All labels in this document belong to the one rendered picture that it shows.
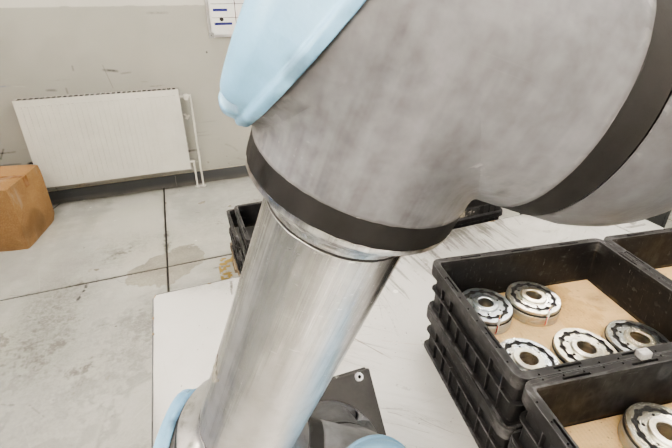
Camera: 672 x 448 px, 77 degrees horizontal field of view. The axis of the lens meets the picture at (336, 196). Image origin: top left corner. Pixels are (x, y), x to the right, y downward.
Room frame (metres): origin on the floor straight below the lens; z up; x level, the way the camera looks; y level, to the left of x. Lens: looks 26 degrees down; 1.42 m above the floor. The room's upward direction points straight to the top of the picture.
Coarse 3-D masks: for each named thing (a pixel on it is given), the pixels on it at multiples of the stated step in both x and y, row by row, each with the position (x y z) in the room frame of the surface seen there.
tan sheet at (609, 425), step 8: (616, 416) 0.43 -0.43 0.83; (584, 424) 0.42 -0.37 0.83; (592, 424) 0.42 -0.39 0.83; (600, 424) 0.42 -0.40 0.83; (608, 424) 0.42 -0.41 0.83; (616, 424) 0.42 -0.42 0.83; (568, 432) 0.40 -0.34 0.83; (576, 432) 0.40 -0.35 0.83; (584, 432) 0.40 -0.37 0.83; (592, 432) 0.40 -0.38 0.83; (600, 432) 0.40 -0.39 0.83; (608, 432) 0.40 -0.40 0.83; (616, 432) 0.40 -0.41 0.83; (576, 440) 0.39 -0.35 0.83; (584, 440) 0.39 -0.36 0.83; (592, 440) 0.39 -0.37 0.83; (600, 440) 0.39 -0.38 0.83; (608, 440) 0.39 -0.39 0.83; (616, 440) 0.39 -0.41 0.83
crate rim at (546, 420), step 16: (592, 368) 0.43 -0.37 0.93; (608, 368) 0.43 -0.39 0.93; (624, 368) 0.43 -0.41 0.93; (640, 368) 0.43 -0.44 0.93; (528, 384) 0.40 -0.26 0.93; (544, 384) 0.40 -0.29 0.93; (560, 384) 0.41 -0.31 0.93; (528, 400) 0.38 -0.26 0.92; (544, 416) 0.36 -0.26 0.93; (544, 432) 0.35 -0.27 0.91; (560, 432) 0.33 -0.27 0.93
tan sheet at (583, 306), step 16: (560, 288) 0.74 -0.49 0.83; (576, 288) 0.74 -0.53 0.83; (592, 288) 0.74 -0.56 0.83; (576, 304) 0.68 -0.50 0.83; (592, 304) 0.68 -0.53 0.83; (608, 304) 0.68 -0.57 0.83; (512, 320) 0.64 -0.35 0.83; (560, 320) 0.64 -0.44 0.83; (576, 320) 0.64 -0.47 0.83; (592, 320) 0.64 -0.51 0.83; (608, 320) 0.64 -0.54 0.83; (496, 336) 0.59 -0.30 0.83; (512, 336) 0.59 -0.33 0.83; (528, 336) 0.59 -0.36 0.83; (544, 336) 0.59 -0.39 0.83
